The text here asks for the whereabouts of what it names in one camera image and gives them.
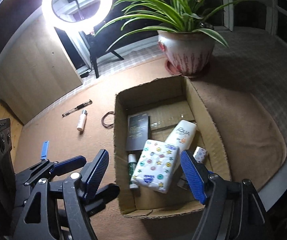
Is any brown hair tie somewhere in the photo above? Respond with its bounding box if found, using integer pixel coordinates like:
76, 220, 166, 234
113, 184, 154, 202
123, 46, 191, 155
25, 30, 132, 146
102, 111, 115, 128

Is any black light stand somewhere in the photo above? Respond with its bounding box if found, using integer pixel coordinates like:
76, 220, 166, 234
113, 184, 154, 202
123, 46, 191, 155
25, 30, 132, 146
69, 0, 125, 79

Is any cardboard box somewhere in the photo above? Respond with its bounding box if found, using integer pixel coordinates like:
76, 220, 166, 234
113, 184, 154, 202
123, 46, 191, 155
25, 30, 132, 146
114, 76, 232, 218

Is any green spider plant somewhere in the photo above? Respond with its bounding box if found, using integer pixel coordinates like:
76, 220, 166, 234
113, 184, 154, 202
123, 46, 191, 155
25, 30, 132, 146
94, 0, 256, 53

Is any white window frame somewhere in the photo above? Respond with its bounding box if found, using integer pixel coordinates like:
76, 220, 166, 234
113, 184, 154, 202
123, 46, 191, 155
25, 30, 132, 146
221, 0, 287, 55

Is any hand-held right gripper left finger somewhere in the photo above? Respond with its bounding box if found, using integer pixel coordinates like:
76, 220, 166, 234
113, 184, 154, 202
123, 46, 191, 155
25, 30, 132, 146
12, 149, 110, 240

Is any white blue sunscreen tube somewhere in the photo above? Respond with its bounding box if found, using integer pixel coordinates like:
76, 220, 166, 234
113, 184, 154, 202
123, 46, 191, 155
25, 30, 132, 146
164, 120, 197, 150

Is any white red flower pot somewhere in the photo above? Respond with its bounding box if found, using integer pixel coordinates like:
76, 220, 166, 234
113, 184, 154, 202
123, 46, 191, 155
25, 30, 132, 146
157, 29, 216, 76

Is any grey checked cloth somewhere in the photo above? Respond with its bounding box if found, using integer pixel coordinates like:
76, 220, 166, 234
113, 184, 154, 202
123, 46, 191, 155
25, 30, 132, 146
84, 29, 287, 150

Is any black pen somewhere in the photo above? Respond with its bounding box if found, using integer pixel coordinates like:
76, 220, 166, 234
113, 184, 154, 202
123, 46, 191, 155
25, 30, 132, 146
62, 99, 93, 117

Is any small white bottle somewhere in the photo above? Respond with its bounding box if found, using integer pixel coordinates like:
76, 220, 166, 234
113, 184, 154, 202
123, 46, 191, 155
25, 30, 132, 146
128, 154, 140, 189

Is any red pot saucer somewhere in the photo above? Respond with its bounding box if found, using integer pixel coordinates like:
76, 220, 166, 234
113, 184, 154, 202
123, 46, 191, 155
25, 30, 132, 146
165, 60, 211, 78

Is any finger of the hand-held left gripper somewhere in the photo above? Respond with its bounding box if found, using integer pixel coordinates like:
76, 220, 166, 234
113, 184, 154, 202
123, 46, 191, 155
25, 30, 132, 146
85, 183, 120, 217
16, 156, 87, 186

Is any light wooden cabinet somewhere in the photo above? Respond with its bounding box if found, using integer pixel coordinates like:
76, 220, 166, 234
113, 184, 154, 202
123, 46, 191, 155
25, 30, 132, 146
0, 17, 84, 125

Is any blue flat stick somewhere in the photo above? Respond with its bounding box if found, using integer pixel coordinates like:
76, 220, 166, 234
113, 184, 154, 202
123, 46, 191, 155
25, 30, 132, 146
40, 141, 50, 161

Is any patterned cylindrical tube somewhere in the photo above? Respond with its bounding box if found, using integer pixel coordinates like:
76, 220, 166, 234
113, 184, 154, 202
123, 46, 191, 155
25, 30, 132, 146
176, 146, 207, 190

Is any ring light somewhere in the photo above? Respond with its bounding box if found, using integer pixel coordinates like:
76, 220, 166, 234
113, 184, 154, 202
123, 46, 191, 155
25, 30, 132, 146
42, 0, 113, 29

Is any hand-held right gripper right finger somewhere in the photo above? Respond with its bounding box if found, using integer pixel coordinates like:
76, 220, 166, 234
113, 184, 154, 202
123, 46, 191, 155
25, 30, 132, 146
180, 149, 276, 240

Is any patterned white tissue pack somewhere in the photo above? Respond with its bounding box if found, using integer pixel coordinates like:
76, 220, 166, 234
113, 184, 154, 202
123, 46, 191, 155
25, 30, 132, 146
131, 139, 180, 194

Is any black box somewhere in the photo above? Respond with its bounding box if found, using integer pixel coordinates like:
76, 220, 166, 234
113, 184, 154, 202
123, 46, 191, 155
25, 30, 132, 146
126, 114, 150, 153

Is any white lip balm tube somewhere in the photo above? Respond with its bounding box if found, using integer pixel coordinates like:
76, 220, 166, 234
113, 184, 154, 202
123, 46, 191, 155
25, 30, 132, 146
77, 109, 88, 131

